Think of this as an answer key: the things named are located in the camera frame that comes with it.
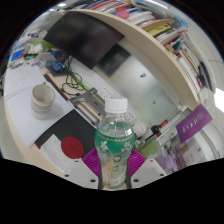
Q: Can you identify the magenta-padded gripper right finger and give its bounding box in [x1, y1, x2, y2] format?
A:
[125, 148, 168, 190]

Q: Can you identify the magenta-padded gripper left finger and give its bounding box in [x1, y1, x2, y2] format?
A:
[63, 148, 101, 190]

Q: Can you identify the green-labelled clear drink bottle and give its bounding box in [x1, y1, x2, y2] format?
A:
[94, 96, 136, 191]

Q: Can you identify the flat round red coaster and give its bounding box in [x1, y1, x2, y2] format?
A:
[60, 136, 85, 160]

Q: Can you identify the white paper napkin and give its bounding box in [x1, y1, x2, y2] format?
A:
[40, 134, 76, 171]

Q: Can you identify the photo poster board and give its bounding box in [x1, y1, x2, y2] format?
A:
[156, 136, 201, 174]

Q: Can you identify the black desk mat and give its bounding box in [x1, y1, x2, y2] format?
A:
[34, 109, 99, 158]

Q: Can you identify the purple hanging pennant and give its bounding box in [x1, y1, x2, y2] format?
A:
[175, 104, 213, 144]

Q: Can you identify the grey metal stand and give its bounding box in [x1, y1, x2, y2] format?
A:
[68, 87, 108, 126]

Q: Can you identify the cream ceramic mug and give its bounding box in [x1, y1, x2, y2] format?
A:
[30, 81, 56, 120]

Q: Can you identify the small blue box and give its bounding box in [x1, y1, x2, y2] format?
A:
[49, 60, 67, 73]

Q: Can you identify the handwritten white paper sheet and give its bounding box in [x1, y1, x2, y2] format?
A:
[3, 63, 48, 99]

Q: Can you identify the clear plastic box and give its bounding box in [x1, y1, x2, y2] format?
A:
[38, 51, 58, 68]

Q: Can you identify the black computer monitor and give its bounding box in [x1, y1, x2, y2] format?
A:
[43, 11, 125, 70]

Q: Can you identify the black tangled cable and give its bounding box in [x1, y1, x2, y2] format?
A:
[61, 56, 88, 98]

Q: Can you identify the black wall panel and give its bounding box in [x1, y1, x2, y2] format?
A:
[96, 44, 131, 78]

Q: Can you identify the wall shelf with books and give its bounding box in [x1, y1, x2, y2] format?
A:
[66, 0, 214, 111]

